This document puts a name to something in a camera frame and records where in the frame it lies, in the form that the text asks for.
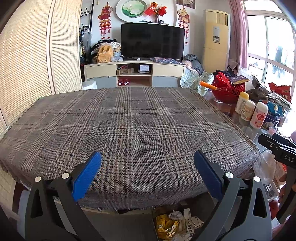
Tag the dark floral cloth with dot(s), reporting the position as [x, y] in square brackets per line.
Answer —
[165, 61]

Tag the cardboard box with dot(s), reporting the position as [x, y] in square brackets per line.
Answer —
[124, 71]

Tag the white stool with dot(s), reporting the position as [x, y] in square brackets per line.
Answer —
[89, 85]

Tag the grey trash bin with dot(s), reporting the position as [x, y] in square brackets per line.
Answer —
[153, 227]

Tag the person's right hand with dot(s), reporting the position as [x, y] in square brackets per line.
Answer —
[283, 187]

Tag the dark and white clothes pile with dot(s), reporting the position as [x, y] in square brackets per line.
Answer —
[106, 42]

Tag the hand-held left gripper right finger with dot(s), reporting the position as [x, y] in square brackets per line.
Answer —
[208, 176]

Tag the blue snack packet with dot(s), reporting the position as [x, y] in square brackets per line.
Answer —
[276, 109]

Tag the red plastic basket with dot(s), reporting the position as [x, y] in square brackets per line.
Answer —
[225, 93]

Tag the round wall picture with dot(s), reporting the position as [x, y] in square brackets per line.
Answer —
[131, 10]

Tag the beige horse hanging ornament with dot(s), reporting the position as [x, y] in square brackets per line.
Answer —
[183, 18]

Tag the green floral cloth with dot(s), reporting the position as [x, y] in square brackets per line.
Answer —
[192, 80]

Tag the grey plaid tablecloth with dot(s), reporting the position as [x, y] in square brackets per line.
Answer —
[127, 127]

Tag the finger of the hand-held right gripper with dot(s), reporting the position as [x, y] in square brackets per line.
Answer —
[286, 141]
[270, 144]

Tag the pink curtain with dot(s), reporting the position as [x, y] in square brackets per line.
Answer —
[239, 27]

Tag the white pink bottle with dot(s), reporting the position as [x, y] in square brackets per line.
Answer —
[258, 115]

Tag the black television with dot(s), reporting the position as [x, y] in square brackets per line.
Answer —
[152, 41]

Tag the red snack bag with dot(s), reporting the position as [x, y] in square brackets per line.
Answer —
[281, 91]

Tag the yellow standing air conditioner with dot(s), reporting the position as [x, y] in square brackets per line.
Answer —
[216, 46]

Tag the translucent shopping bag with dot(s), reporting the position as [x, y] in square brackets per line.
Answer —
[264, 166]

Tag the small white device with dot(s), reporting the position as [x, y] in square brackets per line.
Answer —
[144, 68]

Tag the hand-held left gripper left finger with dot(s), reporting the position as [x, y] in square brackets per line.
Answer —
[87, 176]

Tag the red horse hanging ornament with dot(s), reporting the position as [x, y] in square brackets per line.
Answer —
[105, 15]

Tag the red slippers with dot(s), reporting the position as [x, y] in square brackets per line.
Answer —
[123, 82]

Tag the black coat rack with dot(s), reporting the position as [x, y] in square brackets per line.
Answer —
[91, 14]

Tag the beige grey TV cabinet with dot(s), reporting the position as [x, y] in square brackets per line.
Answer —
[99, 71]

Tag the round printed tin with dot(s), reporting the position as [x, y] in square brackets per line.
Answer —
[271, 121]

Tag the yellow plush toy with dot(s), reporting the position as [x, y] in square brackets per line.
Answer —
[105, 54]

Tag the wall poster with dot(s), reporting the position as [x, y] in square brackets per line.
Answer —
[186, 3]

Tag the yellow plastic bag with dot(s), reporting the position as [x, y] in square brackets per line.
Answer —
[165, 226]

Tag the cream white bottle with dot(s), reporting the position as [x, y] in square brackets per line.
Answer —
[247, 111]

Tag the yellow cap bottle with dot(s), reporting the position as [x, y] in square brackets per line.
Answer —
[241, 103]

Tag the dark book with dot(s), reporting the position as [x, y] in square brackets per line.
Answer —
[239, 80]

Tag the window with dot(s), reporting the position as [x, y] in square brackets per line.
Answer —
[270, 39]

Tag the translucent umbrella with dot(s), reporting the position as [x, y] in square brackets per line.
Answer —
[87, 44]

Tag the pink hairbrush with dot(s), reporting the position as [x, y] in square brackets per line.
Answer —
[271, 131]

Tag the bamboo folding screen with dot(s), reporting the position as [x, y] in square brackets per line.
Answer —
[30, 58]

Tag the vase with flowers and flags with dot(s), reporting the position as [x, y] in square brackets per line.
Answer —
[156, 10]

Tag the white blue wrapper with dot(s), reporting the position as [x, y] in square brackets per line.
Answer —
[175, 215]

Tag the pile of printed packets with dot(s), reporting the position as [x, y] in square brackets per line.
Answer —
[261, 89]

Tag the grey clothes pile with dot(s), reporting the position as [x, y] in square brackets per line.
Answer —
[194, 62]

